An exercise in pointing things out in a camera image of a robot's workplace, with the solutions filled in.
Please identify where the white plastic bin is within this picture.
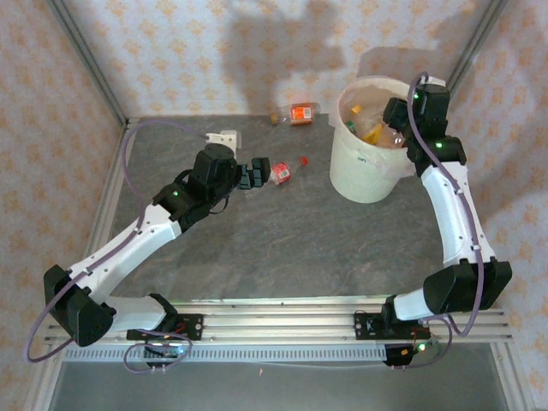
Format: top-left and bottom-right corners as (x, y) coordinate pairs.
(328, 75), (429, 205)

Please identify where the translucent bin liner bag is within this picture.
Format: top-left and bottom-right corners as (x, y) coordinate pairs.
(328, 75), (429, 182)

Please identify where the clear bottle red label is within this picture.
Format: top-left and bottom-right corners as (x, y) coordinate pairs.
(265, 156), (310, 188)

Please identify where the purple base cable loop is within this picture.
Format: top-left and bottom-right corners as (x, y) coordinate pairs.
(122, 332), (194, 376)
(402, 314), (454, 370)

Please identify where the small bottle orange label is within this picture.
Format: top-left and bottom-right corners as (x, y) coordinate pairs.
(269, 101), (322, 127)

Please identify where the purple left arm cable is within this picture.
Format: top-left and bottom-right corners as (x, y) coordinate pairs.
(26, 118), (215, 364)

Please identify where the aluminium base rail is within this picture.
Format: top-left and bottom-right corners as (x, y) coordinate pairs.
(46, 299), (513, 343)

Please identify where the aluminium table edge profile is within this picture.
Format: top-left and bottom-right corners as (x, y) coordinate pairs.
(79, 117), (140, 301)

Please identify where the aluminium frame post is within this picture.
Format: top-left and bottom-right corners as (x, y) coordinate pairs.
(45, 0), (131, 128)
(490, 342), (539, 411)
(432, 0), (510, 119)

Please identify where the slotted grey cable duct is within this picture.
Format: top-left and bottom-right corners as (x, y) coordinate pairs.
(63, 344), (386, 365)

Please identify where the orange juice bottle yellow cap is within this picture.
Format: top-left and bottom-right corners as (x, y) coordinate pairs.
(350, 104), (385, 145)

